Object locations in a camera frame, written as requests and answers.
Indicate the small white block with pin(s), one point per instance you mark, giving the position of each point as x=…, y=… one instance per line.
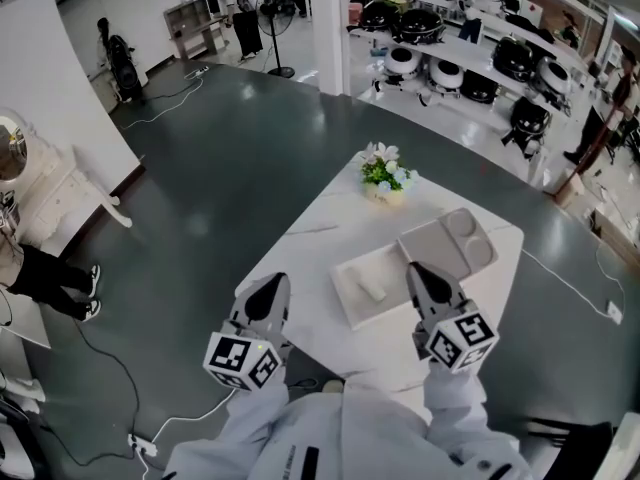
x=367, y=285

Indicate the white metal shelf rack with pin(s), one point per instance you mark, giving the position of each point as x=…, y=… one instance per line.
x=475, y=50

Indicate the grey lid with round dents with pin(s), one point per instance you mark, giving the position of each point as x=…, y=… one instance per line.
x=435, y=240

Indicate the black backpack on stand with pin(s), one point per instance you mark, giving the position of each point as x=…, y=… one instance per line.
x=125, y=68

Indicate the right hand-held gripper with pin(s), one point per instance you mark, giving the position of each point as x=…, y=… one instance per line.
x=462, y=343

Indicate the group of round backpack shells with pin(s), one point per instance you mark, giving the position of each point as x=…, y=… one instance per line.
x=450, y=73

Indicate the black standing fan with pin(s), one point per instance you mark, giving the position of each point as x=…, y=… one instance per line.
x=274, y=23

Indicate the small wooden shelf unit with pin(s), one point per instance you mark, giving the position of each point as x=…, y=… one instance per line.
x=192, y=28

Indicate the oval mirror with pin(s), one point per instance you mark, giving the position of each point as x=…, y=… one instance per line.
x=10, y=148

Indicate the person's light shoe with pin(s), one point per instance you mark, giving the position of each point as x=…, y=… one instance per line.
x=333, y=386

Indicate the cream dresser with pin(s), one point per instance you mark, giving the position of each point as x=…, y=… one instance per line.
x=60, y=188

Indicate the person's light jacket torso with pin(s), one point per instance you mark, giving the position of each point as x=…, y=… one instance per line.
x=350, y=443

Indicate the cardboard box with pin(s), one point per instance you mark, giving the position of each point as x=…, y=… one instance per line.
x=570, y=189

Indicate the person's left forearm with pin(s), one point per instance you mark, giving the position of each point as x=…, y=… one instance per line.
x=260, y=410

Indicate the white rectangular tray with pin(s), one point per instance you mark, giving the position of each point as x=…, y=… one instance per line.
x=352, y=305

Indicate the white power strip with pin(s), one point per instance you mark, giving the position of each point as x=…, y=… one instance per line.
x=614, y=311
x=199, y=72
x=142, y=445

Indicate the potted white flowers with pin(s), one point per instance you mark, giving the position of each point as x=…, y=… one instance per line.
x=385, y=173

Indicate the white pillar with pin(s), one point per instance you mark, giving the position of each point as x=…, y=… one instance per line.
x=330, y=28

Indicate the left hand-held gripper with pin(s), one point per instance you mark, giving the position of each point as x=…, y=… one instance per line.
x=240, y=358

